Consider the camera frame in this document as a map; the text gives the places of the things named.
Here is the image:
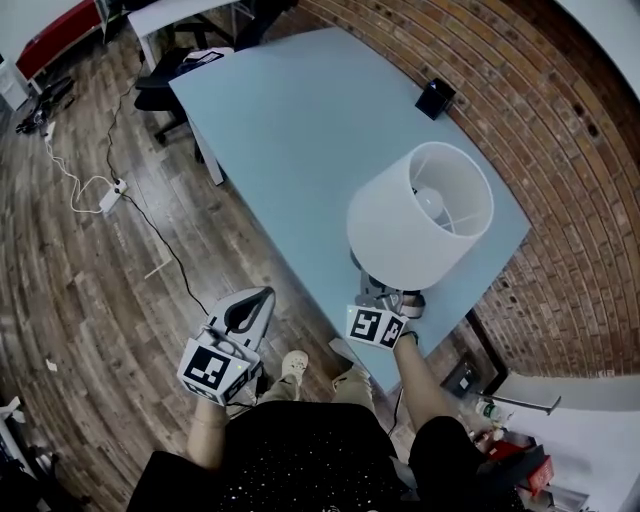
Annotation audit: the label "white table lamp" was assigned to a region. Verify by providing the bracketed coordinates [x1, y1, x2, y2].
[345, 140, 496, 293]

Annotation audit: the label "white table with dark edge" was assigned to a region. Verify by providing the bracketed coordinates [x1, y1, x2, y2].
[491, 371, 640, 512]

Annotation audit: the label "person's left forearm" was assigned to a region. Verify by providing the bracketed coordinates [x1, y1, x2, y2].
[185, 397, 237, 472]

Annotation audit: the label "light blue table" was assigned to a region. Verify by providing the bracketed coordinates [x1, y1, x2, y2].
[166, 25, 533, 394]

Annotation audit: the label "red cabinet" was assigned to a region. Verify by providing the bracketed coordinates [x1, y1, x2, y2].
[14, 0, 109, 84]

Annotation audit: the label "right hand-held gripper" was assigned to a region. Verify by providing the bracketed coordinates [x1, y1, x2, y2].
[345, 273, 427, 352]

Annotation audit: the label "red box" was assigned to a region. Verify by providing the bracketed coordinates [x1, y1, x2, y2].
[521, 453, 557, 498]

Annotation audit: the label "black floor socket box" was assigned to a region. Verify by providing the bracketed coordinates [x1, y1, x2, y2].
[441, 360, 486, 399]

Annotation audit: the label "person's black dotted top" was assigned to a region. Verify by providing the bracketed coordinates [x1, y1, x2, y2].
[126, 399, 522, 512]

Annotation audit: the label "white bottle green label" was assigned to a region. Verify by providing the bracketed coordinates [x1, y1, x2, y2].
[474, 398, 504, 421]

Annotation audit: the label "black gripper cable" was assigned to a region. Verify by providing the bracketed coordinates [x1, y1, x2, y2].
[389, 385, 405, 434]

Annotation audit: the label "tangle of black cables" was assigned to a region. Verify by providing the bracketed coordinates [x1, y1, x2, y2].
[14, 74, 77, 138]

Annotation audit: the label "person's right forearm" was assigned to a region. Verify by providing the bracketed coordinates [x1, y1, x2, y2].
[391, 332, 459, 437]

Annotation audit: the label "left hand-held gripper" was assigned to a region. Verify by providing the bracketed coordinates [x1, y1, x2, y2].
[176, 285, 278, 407]

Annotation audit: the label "white cabinet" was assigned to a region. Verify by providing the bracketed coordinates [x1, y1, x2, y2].
[0, 56, 32, 112]

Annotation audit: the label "person's white shoe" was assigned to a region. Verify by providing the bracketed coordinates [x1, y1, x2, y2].
[280, 349, 310, 388]

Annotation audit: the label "person's beige trousers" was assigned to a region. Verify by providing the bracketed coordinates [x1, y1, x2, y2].
[256, 366, 377, 417]

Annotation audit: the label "white power strip with cable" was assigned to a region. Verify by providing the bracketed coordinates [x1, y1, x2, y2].
[43, 134, 114, 216]

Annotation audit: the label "black office chair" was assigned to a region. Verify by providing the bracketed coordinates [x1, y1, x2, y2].
[133, 21, 237, 164]

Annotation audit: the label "small black box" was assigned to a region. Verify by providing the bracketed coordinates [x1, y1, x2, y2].
[413, 77, 458, 122]

